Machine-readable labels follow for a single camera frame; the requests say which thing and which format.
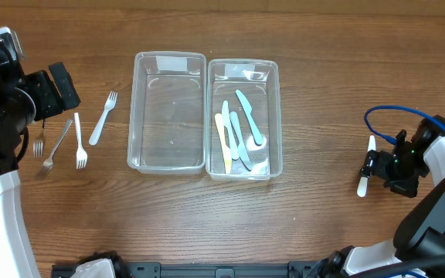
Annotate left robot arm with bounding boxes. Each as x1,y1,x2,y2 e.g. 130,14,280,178
0,27,80,277

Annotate white plastic knife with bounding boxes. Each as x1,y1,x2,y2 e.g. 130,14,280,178
229,111,253,171

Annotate left clear plastic container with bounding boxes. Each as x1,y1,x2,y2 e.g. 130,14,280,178
127,51,206,175

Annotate cream plastic knife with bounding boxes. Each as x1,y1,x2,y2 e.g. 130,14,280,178
214,113,233,174

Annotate clear plastic container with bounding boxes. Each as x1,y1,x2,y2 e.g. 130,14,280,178
127,51,206,175
205,59,284,181

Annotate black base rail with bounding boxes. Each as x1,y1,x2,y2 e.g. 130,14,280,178
50,251,324,278

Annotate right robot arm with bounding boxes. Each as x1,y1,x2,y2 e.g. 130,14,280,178
318,115,445,277

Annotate thick white plastic fork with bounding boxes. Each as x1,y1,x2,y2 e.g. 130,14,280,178
89,91,117,146

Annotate light blue plastic knife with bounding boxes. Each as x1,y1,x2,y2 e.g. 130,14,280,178
222,100,239,161

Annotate silver metal fork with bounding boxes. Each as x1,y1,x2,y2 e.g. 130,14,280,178
37,119,73,178

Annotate right blue cable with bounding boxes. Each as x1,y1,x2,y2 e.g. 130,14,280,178
363,105,445,163

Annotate thin white plastic fork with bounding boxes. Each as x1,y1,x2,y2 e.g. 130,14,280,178
73,112,88,170

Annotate black handled metal fork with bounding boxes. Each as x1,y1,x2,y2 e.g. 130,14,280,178
32,120,46,158

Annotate black cable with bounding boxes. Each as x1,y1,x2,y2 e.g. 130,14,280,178
345,253,445,278

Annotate right clear plastic container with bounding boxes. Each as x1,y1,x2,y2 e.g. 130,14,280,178
205,59,284,181

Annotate pale blue plastic knife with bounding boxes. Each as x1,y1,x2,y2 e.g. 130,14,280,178
235,90,263,146

